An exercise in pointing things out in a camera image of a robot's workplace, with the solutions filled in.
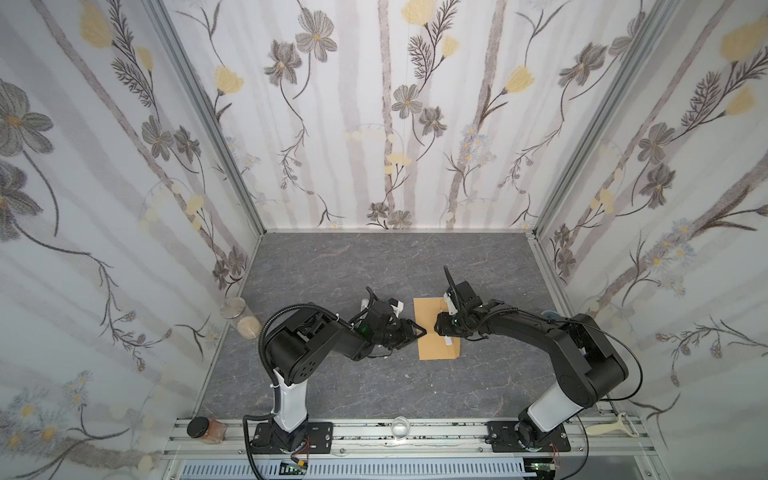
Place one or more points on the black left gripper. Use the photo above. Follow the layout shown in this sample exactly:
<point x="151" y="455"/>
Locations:
<point x="398" y="330"/>

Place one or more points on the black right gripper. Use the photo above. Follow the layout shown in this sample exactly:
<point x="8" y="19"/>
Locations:
<point x="450" y="323"/>

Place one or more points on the blue bordered floral letter paper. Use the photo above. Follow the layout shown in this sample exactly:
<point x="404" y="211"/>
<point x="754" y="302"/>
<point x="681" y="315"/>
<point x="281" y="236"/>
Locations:
<point x="449" y="339"/>

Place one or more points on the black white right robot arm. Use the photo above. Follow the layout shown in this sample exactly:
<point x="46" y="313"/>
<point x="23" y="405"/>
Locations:
<point x="585" y="362"/>

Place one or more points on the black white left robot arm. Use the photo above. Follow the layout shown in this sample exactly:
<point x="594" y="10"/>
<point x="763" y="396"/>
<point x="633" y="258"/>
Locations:
<point x="292" y="345"/>

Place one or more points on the clear glass dome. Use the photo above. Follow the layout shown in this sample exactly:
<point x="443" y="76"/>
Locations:
<point x="400" y="427"/>

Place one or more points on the beige round ball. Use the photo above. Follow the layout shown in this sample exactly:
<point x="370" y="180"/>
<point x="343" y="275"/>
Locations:
<point x="249" y="327"/>

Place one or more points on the clear glass jar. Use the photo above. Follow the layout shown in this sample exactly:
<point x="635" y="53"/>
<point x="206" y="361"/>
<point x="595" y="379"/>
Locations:
<point x="233" y="308"/>

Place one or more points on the cream plastic peeler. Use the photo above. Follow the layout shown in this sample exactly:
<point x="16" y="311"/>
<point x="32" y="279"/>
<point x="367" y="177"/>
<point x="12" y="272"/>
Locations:
<point x="620" y="425"/>

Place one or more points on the brown jar black lid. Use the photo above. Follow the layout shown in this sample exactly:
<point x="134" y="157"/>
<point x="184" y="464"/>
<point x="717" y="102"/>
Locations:
<point x="206" y="430"/>

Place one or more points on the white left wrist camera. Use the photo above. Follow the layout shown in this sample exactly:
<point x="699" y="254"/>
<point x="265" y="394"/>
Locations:
<point x="397" y="306"/>

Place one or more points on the white vented cable duct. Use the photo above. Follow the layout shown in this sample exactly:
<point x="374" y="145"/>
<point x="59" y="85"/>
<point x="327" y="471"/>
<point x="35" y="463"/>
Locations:
<point x="414" y="468"/>

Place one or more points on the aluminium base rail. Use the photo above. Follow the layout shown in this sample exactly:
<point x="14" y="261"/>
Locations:
<point x="452" y="437"/>

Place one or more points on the aluminium corner frame post right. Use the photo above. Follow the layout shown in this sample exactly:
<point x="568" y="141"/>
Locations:
<point x="649" y="33"/>

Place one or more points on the aluminium corner frame post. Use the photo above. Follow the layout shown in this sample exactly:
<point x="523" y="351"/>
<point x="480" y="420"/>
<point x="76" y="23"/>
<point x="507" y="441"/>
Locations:
<point x="649" y="33"/>
<point x="203" y="108"/>

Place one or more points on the aluminium corner frame post left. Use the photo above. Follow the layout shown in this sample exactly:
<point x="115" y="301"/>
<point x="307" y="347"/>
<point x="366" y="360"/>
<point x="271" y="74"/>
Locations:
<point x="203" y="108"/>

